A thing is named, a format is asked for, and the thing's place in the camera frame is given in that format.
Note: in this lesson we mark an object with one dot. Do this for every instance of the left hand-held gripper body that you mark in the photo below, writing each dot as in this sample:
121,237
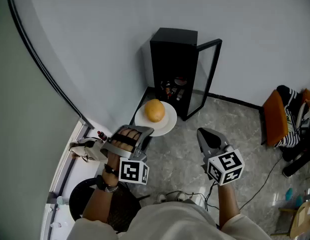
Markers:
133,170

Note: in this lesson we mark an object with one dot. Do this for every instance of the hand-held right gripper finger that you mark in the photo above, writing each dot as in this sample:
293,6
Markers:
214,139
202,144

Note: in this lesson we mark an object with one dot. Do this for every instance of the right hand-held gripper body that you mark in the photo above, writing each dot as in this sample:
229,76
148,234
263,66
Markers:
226,167

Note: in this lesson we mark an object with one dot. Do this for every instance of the white round plate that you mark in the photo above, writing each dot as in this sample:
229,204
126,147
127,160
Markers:
169,124

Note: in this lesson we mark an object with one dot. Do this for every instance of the yellow-brown potato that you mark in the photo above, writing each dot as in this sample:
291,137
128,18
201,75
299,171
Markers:
154,110

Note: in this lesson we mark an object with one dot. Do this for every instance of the black mini fridge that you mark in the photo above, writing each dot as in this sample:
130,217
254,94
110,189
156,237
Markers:
173,56

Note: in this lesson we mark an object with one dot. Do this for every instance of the person's left forearm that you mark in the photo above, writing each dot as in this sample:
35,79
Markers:
97,204

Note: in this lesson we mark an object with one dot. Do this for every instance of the person's right forearm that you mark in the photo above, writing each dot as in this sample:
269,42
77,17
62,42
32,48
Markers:
228,204

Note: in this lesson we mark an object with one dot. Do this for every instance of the person's left hand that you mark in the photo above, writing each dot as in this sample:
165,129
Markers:
126,133

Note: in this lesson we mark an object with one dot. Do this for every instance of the black smartwatch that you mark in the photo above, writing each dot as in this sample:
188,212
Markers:
100,182

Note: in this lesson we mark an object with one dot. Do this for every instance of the white shoe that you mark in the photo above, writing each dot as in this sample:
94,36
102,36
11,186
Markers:
161,197
181,196

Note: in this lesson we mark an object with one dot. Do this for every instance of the small red bottle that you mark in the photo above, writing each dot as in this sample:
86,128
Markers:
102,135

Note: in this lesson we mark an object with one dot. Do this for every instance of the white handbag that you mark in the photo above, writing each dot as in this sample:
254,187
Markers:
90,149

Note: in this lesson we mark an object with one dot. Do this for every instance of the bowl with red contents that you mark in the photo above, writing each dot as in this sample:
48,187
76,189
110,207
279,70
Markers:
180,81

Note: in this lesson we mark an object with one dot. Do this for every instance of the cream shirt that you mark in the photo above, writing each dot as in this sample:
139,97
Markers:
174,221

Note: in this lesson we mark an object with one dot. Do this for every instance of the small clear bottle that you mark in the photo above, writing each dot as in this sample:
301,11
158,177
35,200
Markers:
59,200

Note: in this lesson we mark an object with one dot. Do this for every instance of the light wooden chair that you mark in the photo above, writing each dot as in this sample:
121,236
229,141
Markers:
303,216

